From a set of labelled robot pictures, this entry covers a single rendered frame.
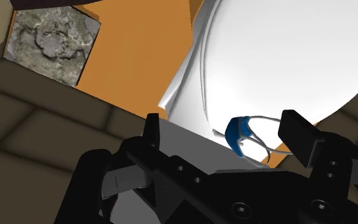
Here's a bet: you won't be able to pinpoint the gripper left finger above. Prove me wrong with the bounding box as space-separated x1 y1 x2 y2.
53 113 211 224

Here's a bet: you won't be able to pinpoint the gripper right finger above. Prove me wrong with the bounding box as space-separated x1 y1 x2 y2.
277 109 358 224

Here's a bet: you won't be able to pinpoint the blue white glasses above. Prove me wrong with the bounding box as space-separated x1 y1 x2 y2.
212 115 294 168

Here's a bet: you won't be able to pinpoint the white toilet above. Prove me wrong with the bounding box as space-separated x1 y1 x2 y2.
158 0 358 174

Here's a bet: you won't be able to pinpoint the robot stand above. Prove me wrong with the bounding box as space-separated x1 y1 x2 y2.
3 5 102 87

